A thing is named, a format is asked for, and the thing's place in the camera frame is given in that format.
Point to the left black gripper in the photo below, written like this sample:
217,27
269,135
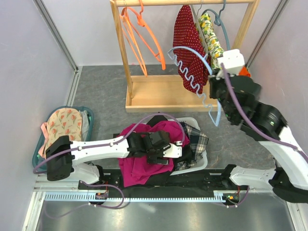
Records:
155,160

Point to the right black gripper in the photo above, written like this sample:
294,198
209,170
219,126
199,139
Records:
214,81

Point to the black pleated skirt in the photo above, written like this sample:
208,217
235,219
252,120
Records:
161,179

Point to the magenta pleated skirt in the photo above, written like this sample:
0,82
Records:
136,171

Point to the lemon print skirt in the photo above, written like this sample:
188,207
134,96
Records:
215,49

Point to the navy plaid skirt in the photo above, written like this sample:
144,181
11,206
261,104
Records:
192,152

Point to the light blue hanger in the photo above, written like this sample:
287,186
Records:
190,79

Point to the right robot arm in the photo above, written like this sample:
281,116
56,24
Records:
239,99

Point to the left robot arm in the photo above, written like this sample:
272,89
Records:
65,157

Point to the blue grey hanger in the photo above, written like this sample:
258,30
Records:
218,22

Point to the orange cloth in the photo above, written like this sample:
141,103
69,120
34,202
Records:
244,72

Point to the white perforated basket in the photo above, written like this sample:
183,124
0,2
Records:
201,164

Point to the wooden clothes rack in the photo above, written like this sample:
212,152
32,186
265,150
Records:
153,93

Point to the tulip print cloth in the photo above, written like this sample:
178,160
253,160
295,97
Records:
62,122

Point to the teal laundry basket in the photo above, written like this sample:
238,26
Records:
87,127

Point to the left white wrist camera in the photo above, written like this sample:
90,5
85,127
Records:
173,150

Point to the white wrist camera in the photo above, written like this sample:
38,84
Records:
173,150
233,62

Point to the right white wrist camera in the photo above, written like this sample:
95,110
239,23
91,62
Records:
233,62

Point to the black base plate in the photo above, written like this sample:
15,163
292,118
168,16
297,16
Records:
208,180

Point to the white cable duct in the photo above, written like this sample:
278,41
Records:
143,196

